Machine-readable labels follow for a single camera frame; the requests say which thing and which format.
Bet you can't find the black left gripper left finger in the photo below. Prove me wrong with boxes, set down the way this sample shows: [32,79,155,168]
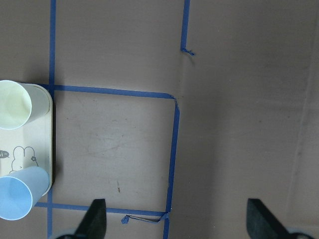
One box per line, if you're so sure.
[74,199,107,239]

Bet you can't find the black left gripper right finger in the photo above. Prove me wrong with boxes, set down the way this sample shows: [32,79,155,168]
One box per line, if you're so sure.
[246,199,290,239]

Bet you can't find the light blue plastic cup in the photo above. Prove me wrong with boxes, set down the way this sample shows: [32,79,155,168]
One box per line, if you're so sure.
[0,166,50,221]

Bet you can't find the cream bunny tray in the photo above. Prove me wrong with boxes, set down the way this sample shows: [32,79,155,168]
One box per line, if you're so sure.
[0,84,53,191]

